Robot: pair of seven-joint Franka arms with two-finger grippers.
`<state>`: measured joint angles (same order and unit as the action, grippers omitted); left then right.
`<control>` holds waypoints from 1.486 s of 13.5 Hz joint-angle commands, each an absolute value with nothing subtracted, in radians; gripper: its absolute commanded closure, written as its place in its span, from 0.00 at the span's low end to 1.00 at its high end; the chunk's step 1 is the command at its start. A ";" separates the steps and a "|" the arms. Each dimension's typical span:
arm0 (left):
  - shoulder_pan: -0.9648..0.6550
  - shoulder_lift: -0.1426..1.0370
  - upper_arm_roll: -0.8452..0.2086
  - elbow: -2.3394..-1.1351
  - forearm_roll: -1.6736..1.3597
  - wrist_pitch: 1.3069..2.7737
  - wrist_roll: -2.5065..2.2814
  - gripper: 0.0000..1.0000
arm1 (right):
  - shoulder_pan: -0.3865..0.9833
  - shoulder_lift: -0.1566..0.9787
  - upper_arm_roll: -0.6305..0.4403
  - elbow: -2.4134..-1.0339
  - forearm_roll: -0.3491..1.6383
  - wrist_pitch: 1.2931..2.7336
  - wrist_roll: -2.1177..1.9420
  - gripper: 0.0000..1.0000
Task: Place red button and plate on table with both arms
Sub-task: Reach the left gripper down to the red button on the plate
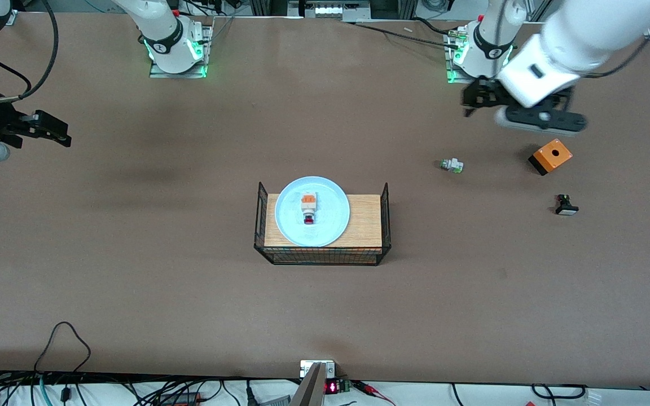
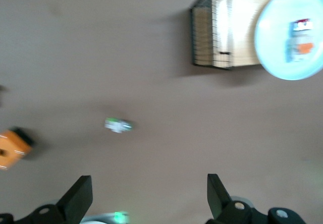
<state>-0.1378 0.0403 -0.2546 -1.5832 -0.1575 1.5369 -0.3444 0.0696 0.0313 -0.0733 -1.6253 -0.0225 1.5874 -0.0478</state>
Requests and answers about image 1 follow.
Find light blue round plate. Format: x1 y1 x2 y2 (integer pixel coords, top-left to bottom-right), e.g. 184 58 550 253
275 176 351 248

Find red button orange white block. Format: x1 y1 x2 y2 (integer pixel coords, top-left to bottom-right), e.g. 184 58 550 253
301 192 319 226

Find black device white lights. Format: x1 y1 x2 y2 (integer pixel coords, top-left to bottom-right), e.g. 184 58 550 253
288 0 371 21

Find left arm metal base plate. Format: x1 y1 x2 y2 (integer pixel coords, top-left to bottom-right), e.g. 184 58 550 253
443 25 507 85

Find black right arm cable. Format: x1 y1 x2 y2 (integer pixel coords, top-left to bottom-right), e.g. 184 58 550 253
0 0 59 105

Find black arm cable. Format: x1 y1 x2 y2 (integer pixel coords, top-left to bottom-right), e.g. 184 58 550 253
582 28 650 78
0 0 59 105

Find orange button enclosure box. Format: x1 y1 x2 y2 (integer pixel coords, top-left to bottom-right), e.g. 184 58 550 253
528 138 573 176

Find black cable across table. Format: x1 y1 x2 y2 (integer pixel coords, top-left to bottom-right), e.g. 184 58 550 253
341 17 454 46

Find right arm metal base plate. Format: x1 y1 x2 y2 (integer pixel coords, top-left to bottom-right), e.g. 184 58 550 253
149 23 210 78

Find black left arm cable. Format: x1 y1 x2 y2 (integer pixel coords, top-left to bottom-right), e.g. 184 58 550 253
582 28 650 78

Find black wire rack wooden top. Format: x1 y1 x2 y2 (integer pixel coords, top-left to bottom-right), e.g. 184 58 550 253
254 182 392 266

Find black looped cable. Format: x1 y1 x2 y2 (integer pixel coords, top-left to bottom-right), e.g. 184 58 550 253
34 321 92 376

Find black flat loop cable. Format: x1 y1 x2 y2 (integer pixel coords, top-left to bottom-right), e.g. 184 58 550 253
531 383 587 399

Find white metal bracket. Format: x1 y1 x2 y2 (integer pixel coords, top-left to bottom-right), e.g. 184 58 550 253
300 360 336 379

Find red clip lead wire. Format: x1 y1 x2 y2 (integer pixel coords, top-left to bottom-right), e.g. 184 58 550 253
353 381 396 406

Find silver camera pole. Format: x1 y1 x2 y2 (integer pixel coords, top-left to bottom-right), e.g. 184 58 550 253
290 363 326 406

